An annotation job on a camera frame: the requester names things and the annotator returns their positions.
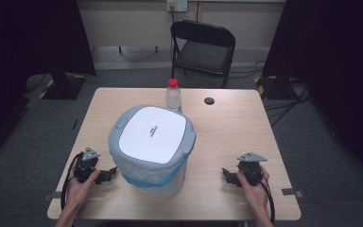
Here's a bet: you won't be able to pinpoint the black wall socket cable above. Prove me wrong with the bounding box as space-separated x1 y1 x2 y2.
168 5 176 69

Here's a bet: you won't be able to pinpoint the white trash can grey lid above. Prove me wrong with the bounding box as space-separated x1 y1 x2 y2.
107 104 198 200

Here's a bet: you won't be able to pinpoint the white wall socket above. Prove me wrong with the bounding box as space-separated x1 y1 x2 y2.
165 0 189 13

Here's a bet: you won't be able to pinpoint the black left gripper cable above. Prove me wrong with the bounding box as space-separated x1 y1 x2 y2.
60 151 85 212

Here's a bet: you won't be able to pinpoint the grey table side bracket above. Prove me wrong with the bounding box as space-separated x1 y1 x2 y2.
281 187 304 199
42 190 62 202

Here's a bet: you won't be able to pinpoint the clear plastic bottle red cap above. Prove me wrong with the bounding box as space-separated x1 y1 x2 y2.
164 78 183 114

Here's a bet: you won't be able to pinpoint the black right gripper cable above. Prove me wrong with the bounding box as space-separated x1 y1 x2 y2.
249 169 277 226

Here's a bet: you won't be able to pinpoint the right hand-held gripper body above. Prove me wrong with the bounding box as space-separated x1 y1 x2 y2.
236 151 269 186

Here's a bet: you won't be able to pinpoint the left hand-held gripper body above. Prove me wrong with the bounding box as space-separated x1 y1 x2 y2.
74 147 102 184

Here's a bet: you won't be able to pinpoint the black stand base yellow stripes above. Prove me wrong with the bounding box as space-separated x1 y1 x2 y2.
253 75 298 101
38 72 88 101

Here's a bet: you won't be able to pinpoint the translucent blue trash bag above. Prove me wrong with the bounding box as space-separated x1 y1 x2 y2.
111 153 189 190

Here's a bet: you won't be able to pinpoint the black floor cables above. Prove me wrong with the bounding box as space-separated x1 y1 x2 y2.
264 79 314 129

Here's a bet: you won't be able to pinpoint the person's left hand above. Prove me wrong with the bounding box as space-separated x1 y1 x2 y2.
65 164 102 210

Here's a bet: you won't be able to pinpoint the dark curtain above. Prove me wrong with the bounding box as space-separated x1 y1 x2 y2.
0 0 97 165
262 0 363 187

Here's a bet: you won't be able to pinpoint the black folding chair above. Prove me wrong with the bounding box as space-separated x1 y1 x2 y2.
169 19 237 89

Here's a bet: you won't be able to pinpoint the person's right hand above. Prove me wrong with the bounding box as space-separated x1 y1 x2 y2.
236 165 270 211

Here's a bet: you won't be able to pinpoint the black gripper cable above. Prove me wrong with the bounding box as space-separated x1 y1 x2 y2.
249 169 277 226
60 151 85 212

